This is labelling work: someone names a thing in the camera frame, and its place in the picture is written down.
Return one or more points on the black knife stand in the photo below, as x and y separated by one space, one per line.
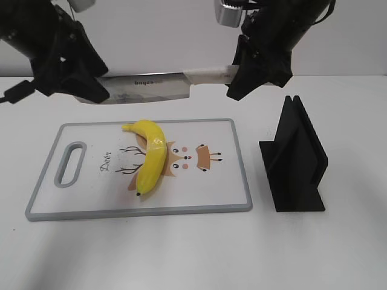
294 161

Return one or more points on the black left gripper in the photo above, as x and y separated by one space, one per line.
62 58

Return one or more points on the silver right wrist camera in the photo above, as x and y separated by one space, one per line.
227 14

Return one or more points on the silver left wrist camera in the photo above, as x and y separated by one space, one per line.
81 5

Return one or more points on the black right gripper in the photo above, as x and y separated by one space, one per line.
271 31

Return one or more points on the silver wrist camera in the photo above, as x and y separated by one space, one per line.
227 14
81 5

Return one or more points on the yellow plastic banana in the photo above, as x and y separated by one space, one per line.
156 152

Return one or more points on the white grey-rimmed cutting board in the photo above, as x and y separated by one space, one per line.
91 170

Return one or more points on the white-handled kitchen knife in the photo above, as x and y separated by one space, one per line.
146 88

